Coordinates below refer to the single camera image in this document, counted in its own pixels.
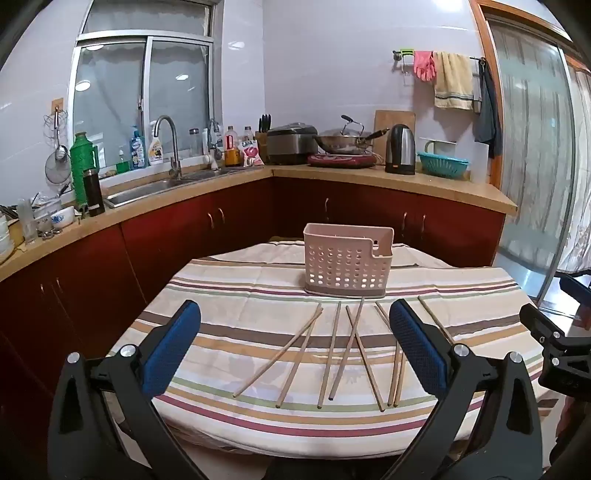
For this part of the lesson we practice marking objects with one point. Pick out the knife block with knives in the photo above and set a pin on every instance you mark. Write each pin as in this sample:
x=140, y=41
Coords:
x=263, y=138

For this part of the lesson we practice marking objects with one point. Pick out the pink perforated utensil basket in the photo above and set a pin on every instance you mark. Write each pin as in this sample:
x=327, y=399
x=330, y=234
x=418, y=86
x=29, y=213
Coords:
x=346, y=258

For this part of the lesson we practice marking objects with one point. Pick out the green thermos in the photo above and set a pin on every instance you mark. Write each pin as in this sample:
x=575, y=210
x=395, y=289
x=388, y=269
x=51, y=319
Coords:
x=83, y=166

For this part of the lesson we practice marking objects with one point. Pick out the clear glass jar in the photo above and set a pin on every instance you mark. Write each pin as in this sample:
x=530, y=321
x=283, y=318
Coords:
x=195, y=143

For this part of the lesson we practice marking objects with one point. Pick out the steel sink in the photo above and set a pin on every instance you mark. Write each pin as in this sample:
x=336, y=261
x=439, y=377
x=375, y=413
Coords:
x=157, y=189

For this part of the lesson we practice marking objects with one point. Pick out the wooden cutting board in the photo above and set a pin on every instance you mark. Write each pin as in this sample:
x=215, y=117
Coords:
x=383, y=122

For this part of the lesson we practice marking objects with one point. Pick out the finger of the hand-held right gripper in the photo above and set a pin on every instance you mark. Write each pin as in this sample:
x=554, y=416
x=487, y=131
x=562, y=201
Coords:
x=575, y=288
x=542, y=323

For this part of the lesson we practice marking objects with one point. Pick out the green soap bottle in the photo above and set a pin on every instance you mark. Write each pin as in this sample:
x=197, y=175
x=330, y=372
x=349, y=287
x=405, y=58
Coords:
x=122, y=164

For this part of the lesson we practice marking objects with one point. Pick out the teal colander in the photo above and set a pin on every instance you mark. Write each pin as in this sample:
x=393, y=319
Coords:
x=442, y=165

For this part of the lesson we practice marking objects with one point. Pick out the cooking oil bottle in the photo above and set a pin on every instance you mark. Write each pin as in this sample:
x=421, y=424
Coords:
x=232, y=150

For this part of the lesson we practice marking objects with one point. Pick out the tall glass cup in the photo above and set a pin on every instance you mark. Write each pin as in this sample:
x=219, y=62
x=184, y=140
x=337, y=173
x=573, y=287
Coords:
x=27, y=221

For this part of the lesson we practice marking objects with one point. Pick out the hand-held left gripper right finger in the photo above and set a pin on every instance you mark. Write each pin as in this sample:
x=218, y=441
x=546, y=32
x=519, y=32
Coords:
x=418, y=350

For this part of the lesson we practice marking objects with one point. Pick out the black flask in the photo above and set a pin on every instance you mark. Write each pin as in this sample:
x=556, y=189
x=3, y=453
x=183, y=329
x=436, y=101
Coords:
x=93, y=194

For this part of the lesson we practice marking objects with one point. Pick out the pink rubber gloves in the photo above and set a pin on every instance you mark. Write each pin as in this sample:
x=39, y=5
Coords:
x=425, y=67

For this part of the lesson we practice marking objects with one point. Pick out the striped tablecloth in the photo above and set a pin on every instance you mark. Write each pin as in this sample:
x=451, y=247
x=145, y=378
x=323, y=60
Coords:
x=258, y=286

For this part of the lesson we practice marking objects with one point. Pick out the stack of white bowls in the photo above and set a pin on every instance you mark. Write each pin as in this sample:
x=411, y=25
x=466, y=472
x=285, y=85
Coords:
x=5, y=240

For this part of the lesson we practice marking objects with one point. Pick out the red white snack bag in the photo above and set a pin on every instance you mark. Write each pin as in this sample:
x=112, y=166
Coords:
x=251, y=153

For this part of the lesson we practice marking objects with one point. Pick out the yellow towel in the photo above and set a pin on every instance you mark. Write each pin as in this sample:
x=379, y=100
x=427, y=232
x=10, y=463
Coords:
x=453, y=81

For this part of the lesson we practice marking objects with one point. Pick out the metal towel rail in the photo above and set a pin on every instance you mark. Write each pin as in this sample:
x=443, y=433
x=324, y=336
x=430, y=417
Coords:
x=478, y=58

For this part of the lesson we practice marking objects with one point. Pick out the tall steel faucet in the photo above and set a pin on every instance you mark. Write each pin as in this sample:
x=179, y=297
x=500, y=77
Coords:
x=173, y=138

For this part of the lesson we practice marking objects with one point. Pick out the steel electric kettle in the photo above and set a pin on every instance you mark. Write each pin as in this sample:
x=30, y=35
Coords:
x=400, y=150

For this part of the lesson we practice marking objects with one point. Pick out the red induction cooker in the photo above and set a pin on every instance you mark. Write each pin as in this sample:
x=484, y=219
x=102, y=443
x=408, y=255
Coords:
x=341, y=160

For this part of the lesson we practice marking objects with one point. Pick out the clear bottle dark cap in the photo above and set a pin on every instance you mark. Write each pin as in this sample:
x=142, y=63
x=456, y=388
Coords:
x=249, y=134

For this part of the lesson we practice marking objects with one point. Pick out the wooden kitchen countertop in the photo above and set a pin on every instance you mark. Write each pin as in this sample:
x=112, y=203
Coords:
x=369, y=182

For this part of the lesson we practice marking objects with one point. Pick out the steel wok lid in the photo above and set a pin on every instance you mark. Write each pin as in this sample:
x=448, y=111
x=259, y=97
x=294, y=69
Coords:
x=346, y=131

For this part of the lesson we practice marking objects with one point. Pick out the white spray bottle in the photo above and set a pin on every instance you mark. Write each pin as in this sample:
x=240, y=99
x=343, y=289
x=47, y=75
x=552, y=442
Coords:
x=155, y=147

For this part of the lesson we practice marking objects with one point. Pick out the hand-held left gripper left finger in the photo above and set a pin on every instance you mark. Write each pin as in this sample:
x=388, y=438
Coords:
x=173, y=350

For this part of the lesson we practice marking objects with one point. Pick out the grey rice cooker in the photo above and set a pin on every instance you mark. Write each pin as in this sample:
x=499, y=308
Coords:
x=291, y=143

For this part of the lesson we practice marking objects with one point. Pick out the floral curtain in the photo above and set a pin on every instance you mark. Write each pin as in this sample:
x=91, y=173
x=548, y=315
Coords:
x=577, y=184

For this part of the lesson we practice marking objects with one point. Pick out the dark grey cloth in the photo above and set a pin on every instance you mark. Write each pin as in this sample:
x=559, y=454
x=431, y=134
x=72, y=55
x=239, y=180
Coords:
x=488, y=115

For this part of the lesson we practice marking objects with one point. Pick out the aluminium frame window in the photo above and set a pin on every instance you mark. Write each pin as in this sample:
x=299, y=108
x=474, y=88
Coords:
x=115, y=92

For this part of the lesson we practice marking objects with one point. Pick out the sliding glass door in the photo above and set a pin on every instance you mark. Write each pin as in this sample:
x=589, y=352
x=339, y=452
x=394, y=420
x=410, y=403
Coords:
x=526, y=138

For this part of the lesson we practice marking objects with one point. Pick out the white plastic jug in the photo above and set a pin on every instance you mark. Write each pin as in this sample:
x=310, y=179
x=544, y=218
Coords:
x=479, y=164

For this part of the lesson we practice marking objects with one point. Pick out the short glass cup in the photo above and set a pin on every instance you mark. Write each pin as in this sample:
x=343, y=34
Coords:
x=45, y=226

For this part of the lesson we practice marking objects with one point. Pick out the blue patterned white bowl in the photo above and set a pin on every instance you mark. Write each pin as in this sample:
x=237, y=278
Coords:
x=62, y=217

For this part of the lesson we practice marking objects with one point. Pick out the hanging mesh strainer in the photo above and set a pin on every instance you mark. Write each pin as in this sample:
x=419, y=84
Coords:
x=57, y=168

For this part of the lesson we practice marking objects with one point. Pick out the steel wok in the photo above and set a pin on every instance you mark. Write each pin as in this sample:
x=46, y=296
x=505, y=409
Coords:
x=344, y=144

